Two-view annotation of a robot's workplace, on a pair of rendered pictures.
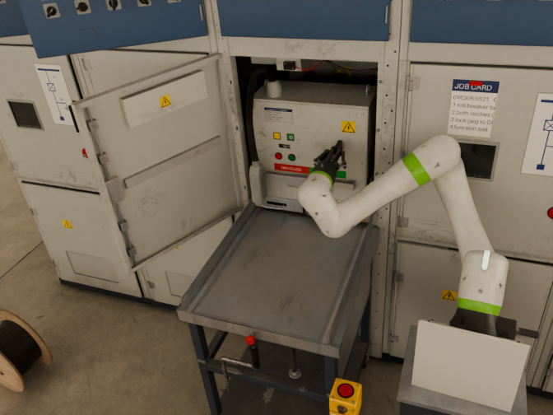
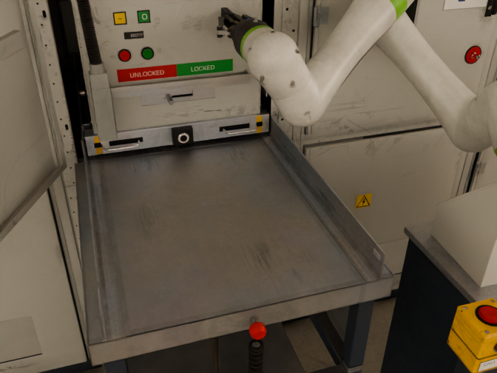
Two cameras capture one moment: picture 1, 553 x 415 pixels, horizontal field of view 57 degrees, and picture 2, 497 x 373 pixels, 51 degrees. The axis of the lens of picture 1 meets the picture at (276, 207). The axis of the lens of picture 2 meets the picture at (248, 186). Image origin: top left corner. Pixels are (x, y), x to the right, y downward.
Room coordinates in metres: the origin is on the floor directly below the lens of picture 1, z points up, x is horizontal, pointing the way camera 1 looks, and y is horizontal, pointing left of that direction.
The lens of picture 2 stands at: (0.70, 0.61, 1.59)
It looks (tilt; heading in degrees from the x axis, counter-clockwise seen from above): 32 degrees down; 319
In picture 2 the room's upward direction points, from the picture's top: straight up
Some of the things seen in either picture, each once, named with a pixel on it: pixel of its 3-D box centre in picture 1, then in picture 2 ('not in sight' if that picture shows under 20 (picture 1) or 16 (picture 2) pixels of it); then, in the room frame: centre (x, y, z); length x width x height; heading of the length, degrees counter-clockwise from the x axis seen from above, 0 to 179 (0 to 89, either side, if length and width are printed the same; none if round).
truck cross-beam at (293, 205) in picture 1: (312, 205); (180, 130); (1.89, -0.16, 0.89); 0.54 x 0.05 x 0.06; 66
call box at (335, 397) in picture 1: (346, 401); (483, 334); (0.92, -0.15, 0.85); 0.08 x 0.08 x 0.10; 66
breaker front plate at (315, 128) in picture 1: (308, 157); (175, 47); (1.88, -0.15, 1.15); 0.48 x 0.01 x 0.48; 66
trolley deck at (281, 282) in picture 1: (285, 270); (211, 220); (1.56, -0.01, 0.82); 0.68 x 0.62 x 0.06; 156
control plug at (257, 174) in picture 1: (258, 182); (102, 103); (1.90, 0.07, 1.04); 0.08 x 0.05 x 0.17; 156
